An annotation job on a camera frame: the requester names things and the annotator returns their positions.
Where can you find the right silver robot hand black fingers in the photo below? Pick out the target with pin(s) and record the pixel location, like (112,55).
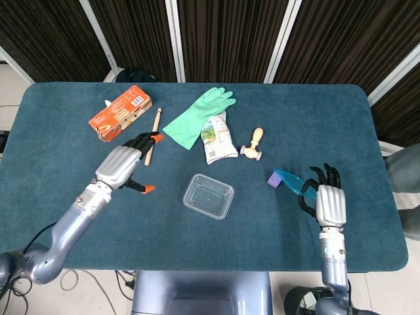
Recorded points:
(331,206)

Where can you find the left silver robot hand orange fingertips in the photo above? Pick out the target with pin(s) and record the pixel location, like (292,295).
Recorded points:
(118,165)

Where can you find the blue container lid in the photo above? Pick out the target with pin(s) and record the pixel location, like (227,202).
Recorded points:
(292,182)

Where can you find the clear teal-rimmed plastic container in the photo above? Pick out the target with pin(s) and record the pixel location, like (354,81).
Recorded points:
(208,197)

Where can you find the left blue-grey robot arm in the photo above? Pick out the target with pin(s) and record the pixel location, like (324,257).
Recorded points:
(69,226)

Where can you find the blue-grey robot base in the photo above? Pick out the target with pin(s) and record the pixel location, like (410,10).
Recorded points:
(200,292)

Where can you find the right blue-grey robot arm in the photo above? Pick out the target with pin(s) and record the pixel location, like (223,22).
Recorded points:
(334,265)

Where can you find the orange cardboard carton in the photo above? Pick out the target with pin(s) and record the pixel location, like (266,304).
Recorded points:
(118,113)

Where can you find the wooden stick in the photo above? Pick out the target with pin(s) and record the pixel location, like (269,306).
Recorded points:
(157,121)

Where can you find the purple cube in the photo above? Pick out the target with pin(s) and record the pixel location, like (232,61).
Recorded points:
(274,180)

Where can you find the blue table cloth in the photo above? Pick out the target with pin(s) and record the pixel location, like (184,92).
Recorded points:
(262,236)

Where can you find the person in grey trousers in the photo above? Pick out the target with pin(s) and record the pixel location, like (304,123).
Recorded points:
(405,170)

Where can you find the green rubber glove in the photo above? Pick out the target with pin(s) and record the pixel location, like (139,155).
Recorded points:
(193,118)

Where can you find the black bag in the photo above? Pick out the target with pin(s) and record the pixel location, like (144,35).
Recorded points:
(136,76)

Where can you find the wooden roller massager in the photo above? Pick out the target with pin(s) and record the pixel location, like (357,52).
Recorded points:
(253,147)

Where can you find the black trash bin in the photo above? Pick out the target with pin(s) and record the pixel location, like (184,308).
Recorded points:
(300,300)

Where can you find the white snack bag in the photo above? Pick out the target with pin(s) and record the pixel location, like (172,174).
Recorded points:
(218,141)

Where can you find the black floor device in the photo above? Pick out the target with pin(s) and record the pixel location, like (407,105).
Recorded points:
(3,141)

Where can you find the white partition post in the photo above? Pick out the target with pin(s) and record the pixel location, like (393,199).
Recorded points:
(16,65)
(393,77)
(282,42)
(175,39)
(98,33)

